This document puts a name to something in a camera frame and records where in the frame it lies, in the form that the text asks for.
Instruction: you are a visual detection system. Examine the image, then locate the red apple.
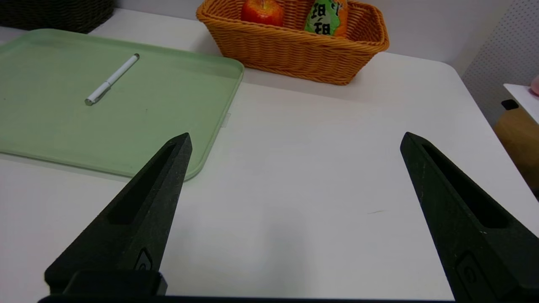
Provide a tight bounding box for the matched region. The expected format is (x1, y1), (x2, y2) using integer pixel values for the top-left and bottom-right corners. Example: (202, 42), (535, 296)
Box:
(240, 0), (285, 27)

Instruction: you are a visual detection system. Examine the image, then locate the orange snack bag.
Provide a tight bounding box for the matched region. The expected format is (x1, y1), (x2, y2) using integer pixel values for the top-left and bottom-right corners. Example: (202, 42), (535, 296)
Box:
(304, 0), (349, 37)

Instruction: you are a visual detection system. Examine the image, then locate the white side table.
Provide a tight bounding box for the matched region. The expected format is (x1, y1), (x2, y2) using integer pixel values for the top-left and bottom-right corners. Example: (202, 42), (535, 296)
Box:
(503, 83), (539, 125)

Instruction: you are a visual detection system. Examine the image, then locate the light green plastic tray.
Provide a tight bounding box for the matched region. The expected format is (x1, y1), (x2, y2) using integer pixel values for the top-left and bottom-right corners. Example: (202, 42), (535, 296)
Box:
(0, 29), (245, 182)

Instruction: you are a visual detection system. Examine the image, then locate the thin grey white pen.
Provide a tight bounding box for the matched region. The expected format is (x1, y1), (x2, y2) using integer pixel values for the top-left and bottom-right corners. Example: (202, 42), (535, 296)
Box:
(85, 53), (140, 106)

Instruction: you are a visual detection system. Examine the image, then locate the dark brown wicker basket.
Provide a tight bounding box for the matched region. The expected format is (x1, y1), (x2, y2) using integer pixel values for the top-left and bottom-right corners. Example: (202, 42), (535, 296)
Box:
(0, 0), (115, 34)

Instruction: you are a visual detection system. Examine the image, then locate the orange wicker basket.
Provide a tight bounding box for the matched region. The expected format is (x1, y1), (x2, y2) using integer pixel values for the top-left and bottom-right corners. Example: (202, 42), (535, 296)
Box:
(196, 0), (390, 86)

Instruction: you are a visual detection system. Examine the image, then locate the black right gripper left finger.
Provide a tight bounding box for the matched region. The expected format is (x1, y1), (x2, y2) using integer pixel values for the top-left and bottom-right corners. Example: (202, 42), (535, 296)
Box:
(44, 133), (193, 295)

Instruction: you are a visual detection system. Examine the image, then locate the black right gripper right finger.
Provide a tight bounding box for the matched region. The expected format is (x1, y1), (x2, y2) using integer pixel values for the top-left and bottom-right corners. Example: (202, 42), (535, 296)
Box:
(400, 132), (539, 301)

